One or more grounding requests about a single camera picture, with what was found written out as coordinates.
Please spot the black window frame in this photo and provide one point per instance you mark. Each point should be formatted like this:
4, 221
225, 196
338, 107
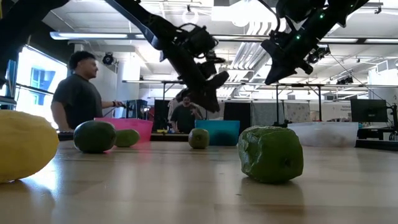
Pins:
12, 93

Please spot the black round ceiling speaker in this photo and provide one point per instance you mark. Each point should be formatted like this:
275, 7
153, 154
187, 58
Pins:
108, 59

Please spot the long ceiling light bar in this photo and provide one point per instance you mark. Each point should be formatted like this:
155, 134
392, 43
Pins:
93, 35

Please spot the green lime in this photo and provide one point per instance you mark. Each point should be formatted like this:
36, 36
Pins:
199, 139
129, 138

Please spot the black hanging cloth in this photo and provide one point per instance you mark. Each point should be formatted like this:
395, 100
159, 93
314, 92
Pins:
237, 112

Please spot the green bell pepper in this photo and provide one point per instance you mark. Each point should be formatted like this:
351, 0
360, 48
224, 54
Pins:
270, 155

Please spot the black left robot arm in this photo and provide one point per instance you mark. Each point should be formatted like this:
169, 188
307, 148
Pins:
146, 21

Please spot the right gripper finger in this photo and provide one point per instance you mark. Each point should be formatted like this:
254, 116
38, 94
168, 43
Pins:
297, 70
275, 59

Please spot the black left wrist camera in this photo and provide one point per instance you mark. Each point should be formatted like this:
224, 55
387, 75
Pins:
202, 40

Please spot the yellow lemon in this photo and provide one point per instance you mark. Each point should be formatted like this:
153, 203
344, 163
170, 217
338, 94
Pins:
25, 146

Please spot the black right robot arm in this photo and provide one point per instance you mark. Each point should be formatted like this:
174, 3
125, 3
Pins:
326, 18

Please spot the white translucent plastic basket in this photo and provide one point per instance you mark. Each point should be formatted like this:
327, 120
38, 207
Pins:
323, 133

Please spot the grey patterned hanging cloth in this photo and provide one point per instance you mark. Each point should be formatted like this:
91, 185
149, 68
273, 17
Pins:
295, 112

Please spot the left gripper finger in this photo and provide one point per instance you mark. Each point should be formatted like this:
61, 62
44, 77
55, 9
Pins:
202, 96
219, 81

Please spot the pink plastic basket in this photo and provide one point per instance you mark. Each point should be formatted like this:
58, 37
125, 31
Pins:
140, 127

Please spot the black flat monitor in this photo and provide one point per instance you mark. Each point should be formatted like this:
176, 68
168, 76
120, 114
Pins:
368, 110

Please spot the person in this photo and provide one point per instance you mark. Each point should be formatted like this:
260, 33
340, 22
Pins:
185, 119
77, 99

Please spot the dark green avocado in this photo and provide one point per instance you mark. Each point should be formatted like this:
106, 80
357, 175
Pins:
94, 137

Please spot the teal plastic basket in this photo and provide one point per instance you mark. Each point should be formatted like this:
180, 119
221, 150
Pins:
224, 132

